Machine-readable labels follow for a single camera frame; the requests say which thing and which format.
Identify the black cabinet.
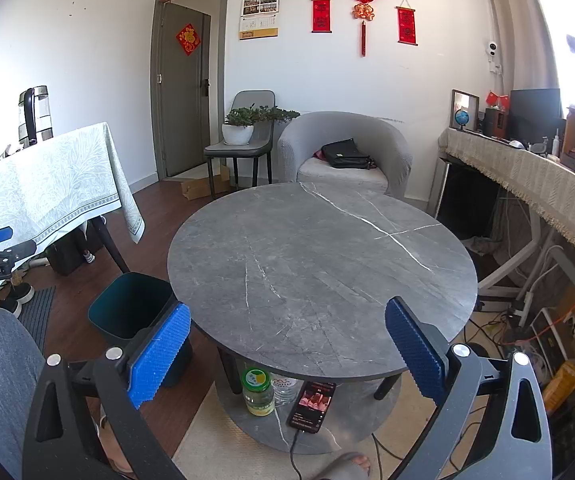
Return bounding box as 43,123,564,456
436,157,501,241

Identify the green bottle under table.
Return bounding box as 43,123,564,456
241,367,275,417

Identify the wooden picture frame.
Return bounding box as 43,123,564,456
451,89,481,133

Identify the black handbag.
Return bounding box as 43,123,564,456
320,138,375,170

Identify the beige curtain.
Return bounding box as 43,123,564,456
490,0,563,91

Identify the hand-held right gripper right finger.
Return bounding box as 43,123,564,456
382,296,553,480

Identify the grey striped floor mat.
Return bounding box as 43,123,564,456
17,286,57,356

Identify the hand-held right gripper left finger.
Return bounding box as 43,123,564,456
22,301,192,480

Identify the grey armchair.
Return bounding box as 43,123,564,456
277,111,413,198

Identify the beige fringed desk cloth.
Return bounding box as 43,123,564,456
440,127,575,281

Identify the black bag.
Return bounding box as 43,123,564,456
46,232,90,277

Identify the person's grey trouser leg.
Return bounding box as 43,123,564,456
0,307,105,480

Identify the white desk frame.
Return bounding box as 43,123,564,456
477,195,575,311

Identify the black smartphone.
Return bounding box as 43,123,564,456
286,381,338,434

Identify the yellow packet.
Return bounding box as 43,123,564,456
541,361,575,413

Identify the black monitor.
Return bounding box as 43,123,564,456
509,88,565,143

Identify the dark wooden box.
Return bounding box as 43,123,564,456
484,106,511,138

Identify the dark teal trash bin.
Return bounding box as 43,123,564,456
87,271,193,388

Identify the red diamond door decoration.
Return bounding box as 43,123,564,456
176,22,201,57

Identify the black sneaker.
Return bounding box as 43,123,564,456
0,282,35,318

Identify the round grey marble table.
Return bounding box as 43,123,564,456
167,181,479,456

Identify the grey dining chair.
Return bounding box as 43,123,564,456
204,90,275,198

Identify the person's foot in slipper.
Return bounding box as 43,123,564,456
92,405,138,478
305,451,373,480

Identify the black phone cable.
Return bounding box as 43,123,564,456
289,427,308,480

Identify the white power strip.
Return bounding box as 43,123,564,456
510,300,533,326

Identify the orange cable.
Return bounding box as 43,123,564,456
517,265,575,351

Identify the red wall scroll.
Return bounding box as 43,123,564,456
310,0,333,35
395,4,418,47

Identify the grey door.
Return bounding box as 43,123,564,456
160,2,213,178

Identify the glass kettle with black handle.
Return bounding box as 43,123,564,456
17,86,54,148

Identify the pale green patterned tablecloth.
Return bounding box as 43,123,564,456
0,121,146,291

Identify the flat cardboard piece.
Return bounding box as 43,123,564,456
180,165,231,201

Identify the clear plastic bottle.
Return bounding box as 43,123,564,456
270,374,301,408

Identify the potted plant in white pot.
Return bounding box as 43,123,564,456
221,105,301,146

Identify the wall calendar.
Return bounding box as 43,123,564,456
238,0,280,41

